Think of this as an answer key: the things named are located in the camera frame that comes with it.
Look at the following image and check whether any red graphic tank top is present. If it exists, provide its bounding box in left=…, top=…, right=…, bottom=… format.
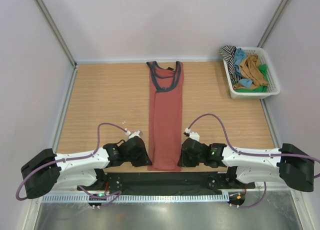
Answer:
left=146, top=61, right=184, bottom=172

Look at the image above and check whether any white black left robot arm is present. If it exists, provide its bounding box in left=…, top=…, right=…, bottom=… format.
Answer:
left=21, top=135, right=152, bottom=199

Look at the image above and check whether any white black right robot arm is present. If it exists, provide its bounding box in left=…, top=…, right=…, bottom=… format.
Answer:
left=178, top=137, right=315, bottom=193

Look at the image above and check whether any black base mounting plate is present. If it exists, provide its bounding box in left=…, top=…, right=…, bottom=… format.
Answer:
left=85, top=171, right=255, bottom=191

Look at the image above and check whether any white perforated plastic basket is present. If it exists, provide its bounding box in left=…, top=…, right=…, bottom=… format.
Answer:
left=219, top=45, right=280, bottom=99

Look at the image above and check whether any tan brown garment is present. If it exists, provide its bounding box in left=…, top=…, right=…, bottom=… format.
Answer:
left=233, top=54, right=269, bottom=92

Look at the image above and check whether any striped black white garment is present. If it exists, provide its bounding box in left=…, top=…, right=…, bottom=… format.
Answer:
left=219, top=45, right=241, bottom=85

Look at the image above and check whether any light blue garment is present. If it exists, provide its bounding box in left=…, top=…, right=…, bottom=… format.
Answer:
left=233, top=48, right=253, bottom=88

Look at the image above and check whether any green garment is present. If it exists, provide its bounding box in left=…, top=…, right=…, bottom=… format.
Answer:
left=233, top=64, right=269, bottom=93

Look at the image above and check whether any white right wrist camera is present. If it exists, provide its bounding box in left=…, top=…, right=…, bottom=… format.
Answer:
left=183, top=128, right=200, bottom=142

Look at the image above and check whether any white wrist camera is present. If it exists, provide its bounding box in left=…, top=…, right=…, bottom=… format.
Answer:
left=124, top=128, right=143, bottom=139
left=183, top=128, right=200, bottom=142

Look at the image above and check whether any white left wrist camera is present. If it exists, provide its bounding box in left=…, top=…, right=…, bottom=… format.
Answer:
left=124, top=128, right=143, bottom=139

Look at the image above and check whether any aluminium slotted rail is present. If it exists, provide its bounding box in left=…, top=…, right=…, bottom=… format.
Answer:
left=42, top=192, right=230, bottom=204

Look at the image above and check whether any left aluminium frame post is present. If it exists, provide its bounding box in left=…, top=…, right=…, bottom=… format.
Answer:
left=34, top=0, right=77, bottom=68

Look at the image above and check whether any aluminium frame post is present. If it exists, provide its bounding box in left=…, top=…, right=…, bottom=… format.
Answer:
left=34, top=0, right=77, bottom=68
left=257, top=0, right=292, bottom=48

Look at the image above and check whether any right aluminium frame post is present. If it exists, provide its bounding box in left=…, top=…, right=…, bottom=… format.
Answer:
left=257, top=0, right=292, bottom=48

